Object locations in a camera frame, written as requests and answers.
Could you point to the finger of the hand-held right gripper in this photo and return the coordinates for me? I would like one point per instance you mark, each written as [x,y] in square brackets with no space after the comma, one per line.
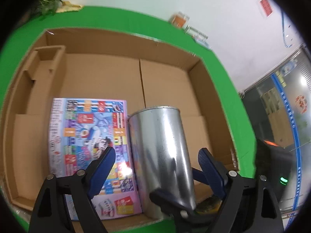
[177,211]
[197,176]

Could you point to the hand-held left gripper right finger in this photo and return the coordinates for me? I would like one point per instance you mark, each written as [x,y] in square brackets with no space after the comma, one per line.
[211,174]

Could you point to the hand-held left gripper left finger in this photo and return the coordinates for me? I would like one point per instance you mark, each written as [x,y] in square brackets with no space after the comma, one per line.
[102,172]

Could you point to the silver metal can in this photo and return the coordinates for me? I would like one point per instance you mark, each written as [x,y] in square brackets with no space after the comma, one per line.
[160,145]

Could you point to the large cardboard box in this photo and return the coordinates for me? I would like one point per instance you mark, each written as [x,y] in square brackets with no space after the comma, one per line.
[102,77]

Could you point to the colourful board game box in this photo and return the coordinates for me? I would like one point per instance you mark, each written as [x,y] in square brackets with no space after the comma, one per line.
[85,126]

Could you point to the glass door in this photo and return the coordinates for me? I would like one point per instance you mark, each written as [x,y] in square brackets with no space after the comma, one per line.
[279,102]

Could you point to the green table cover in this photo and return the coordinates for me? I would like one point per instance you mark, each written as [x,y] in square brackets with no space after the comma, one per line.
[218,65]

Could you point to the cardboard divider insert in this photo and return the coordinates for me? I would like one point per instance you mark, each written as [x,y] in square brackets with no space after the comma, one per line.
[52,60]

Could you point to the blue white packet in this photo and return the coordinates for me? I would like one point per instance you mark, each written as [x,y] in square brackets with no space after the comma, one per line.
[203,43]

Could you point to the clear jar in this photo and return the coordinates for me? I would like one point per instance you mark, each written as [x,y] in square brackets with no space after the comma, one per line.
[192,30]

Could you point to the yellow paper sheet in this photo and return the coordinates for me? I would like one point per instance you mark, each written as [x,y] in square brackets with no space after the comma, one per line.
[69,7]

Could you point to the potted green plant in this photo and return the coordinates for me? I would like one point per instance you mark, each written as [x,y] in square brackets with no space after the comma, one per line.
[48,2]

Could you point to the red wall sign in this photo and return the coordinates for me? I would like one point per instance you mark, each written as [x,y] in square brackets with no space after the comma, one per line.
[266,6]

